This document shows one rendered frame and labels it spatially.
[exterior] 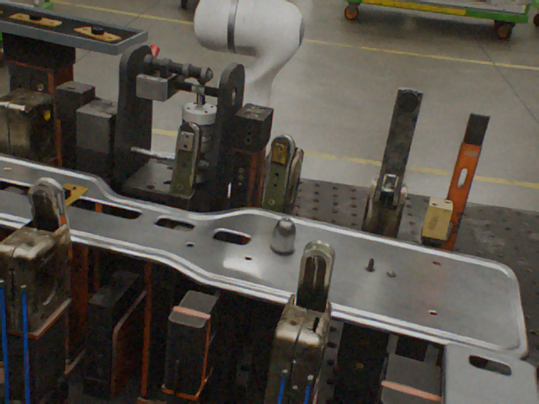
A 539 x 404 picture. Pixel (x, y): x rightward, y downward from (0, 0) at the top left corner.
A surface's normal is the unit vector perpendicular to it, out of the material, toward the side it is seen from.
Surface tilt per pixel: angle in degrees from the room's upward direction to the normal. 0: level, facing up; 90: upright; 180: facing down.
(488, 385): 0
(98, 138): 90
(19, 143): 90
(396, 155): 81
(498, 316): 0
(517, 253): 0
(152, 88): 90
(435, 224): 90
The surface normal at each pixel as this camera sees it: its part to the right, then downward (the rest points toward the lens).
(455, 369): 0.11, -0.89
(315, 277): -0.27, 0.58
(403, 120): -0.23, 0.27
